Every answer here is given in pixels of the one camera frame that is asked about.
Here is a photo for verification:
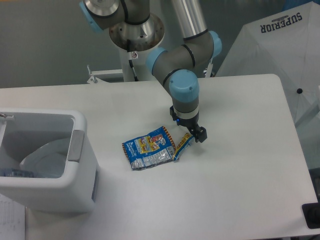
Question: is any black device at edge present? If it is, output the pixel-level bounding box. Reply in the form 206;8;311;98
302;202;320;229

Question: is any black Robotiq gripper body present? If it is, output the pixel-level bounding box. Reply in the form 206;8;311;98
173;115;200;134

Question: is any blue snack wrapper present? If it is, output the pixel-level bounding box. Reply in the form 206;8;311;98
122;126;195;171

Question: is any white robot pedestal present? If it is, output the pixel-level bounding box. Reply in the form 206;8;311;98
118;48;156;82

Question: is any white mounting bracket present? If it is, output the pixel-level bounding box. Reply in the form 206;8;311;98
86;58;216;84

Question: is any printed paper sheet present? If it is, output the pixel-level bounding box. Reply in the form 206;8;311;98
0;194;26;240

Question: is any white Superior umbrella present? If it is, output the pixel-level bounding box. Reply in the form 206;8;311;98
216;1;320;125

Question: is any white trash can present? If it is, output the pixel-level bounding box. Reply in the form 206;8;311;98
0;107;100;213

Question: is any clear crushed plastic bottle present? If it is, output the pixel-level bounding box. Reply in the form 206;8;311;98
0;168;35;178

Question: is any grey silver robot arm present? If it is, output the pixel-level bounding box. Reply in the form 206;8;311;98
79;0;222;142

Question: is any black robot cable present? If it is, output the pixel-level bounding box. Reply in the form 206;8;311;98
126;38;140;82

